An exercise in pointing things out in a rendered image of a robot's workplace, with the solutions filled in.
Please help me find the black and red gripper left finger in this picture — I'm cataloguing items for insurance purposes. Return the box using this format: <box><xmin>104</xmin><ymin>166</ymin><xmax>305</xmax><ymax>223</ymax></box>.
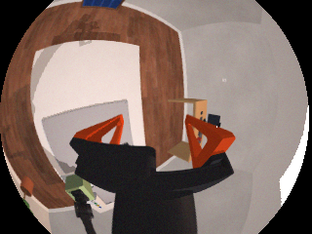
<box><xmin>74</xmin><ymin>114</ymin><xmax>124</xmax><ymax>144</ymax></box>

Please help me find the white button panel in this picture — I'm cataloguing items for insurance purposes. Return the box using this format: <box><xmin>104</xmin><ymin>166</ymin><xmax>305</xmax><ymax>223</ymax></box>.
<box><xmin>91</xmin><ymin>192</ymin><xmax>106</xmax><ymax>209</ymax></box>

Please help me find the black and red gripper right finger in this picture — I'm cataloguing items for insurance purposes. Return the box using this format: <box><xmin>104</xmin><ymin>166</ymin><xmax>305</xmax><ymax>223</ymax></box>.
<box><xmin>184</xmin><ymin>114</ymin><xmax>235</xmax><ymax>168</ymax></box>

